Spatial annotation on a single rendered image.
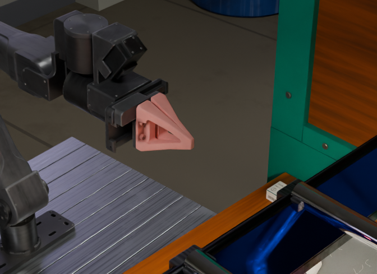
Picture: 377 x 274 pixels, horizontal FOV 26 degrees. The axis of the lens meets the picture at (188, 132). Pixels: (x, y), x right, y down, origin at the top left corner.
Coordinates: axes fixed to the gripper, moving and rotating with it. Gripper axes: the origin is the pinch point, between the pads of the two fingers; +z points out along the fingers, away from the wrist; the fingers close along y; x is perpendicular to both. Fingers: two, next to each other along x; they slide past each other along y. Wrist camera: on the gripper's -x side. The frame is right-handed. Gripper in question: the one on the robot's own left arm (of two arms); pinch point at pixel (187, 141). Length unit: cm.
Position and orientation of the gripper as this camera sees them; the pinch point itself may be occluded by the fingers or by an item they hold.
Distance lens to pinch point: 99.9
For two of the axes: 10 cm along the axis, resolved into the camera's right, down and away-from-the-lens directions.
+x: -0.3, 8.2, 5.7
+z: 7.6, 3.9, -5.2
